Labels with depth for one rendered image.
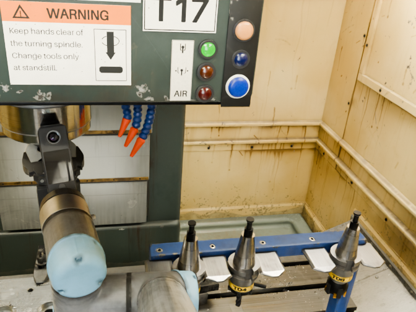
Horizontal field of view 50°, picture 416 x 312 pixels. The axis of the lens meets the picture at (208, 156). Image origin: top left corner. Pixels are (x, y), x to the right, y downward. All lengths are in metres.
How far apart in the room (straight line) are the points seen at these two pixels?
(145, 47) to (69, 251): 0.29
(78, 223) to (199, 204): 1.38
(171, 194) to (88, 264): 0.93
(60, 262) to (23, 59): 0.27
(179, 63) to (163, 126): 0.79
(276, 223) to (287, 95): 0.62
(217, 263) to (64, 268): 0.37
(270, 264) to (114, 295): 0.35
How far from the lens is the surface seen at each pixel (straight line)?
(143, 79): 0.63
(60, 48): 0.62
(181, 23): 0.62
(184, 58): 0.63
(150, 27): 0.61
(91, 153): 1.39
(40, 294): 1.19
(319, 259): 0.97
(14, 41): 0.63
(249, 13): 0.63
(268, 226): 2.12
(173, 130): 1.41
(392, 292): 1.56
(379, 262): 1.01
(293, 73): 1.85
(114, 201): 1.48
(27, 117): 0.80
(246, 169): 1.97
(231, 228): 2.06
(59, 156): 0.76
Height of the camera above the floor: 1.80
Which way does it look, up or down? 27 degrees down
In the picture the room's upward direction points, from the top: 5 degrees clockwise
